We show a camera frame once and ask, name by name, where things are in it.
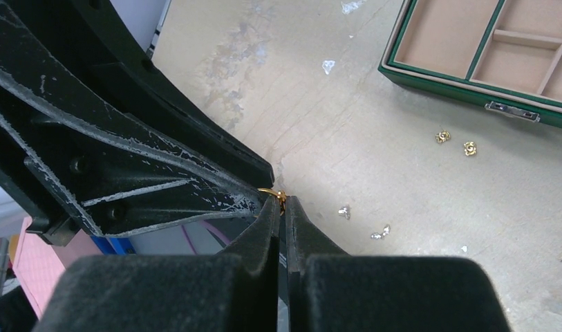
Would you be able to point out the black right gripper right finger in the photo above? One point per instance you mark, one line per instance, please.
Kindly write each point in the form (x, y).
(330, 290)

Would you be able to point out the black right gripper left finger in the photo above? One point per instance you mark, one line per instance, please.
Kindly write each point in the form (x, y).
(233, 290)

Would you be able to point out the green jewelry box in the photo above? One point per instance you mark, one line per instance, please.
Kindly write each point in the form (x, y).
(486, 59)

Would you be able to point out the green jewelry tray insert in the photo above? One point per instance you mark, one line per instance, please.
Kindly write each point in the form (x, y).
(491, 46)

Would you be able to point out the small silver earring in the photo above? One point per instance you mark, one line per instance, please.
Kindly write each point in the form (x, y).
(381, 234)
(345, 212)

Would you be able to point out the gold earring left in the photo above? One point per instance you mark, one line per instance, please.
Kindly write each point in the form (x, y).
(442, 136)

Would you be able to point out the gold earring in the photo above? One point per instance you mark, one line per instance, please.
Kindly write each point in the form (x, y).
(470, 148)
(442, 136)

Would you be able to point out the gold earring right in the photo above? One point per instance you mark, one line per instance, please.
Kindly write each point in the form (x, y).
(470, 148)

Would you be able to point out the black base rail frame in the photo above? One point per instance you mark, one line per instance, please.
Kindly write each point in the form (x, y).
(94, 137)

